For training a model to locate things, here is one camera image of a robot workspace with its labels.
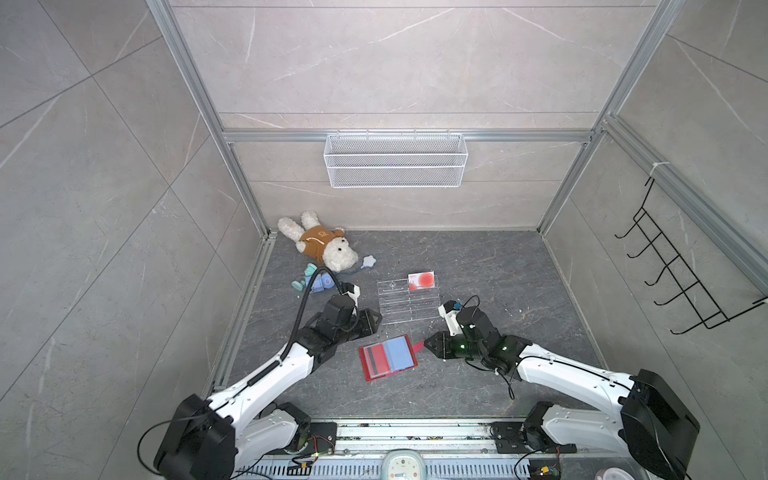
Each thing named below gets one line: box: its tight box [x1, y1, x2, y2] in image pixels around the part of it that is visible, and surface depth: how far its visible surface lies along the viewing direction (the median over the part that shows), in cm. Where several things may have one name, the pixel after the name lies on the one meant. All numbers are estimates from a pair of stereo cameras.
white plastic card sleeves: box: [382, 335, 415, 373], surface depth 88 cm
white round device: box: [381, 449, 428, 480], surface depth 69 cm
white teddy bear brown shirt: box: [277, 211, 359, 272], surface depth 106 cm
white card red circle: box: [408, 270, 435, 291], surface depth 96 cm
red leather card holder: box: [359, 335, 425, 382], surface depth 88 cm
